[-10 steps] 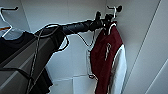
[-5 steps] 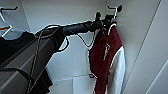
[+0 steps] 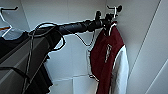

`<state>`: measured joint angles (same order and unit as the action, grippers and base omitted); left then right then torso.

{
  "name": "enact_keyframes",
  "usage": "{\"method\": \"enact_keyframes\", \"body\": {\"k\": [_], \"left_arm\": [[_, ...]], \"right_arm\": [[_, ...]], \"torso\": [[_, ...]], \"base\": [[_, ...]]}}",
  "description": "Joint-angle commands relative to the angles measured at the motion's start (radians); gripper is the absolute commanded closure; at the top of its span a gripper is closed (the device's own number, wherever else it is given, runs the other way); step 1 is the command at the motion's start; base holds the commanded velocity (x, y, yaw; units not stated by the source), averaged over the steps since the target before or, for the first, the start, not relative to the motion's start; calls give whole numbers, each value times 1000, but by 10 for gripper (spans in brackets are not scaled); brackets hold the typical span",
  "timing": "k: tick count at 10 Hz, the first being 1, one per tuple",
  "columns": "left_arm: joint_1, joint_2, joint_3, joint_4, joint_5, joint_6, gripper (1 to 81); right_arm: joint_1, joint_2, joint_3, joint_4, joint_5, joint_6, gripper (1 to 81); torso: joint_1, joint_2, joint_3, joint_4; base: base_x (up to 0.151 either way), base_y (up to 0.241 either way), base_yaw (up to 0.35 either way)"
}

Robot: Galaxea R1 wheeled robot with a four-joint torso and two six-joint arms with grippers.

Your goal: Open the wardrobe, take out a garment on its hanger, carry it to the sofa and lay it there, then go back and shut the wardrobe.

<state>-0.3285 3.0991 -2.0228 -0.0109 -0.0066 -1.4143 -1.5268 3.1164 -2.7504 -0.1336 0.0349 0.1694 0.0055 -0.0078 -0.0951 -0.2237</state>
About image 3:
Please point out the white jacket hanger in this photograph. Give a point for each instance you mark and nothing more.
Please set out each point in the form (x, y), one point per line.
(114, 13)

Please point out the red and white jacket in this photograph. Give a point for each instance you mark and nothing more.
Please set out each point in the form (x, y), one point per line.
(103, 56)

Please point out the white wardrobe door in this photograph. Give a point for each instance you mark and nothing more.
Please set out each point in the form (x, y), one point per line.
(160, 50)

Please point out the dark wardrobe hook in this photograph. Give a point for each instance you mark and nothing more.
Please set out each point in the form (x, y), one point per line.
(119, 8)
(11, 8)

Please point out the white wardrobe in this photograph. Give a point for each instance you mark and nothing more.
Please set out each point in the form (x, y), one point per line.
(66, 13)

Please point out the black t-shirt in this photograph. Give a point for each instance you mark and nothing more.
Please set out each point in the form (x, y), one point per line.
(41, 80)

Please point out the white t-shirt hanger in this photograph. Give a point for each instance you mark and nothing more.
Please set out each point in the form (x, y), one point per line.
(2, 15)

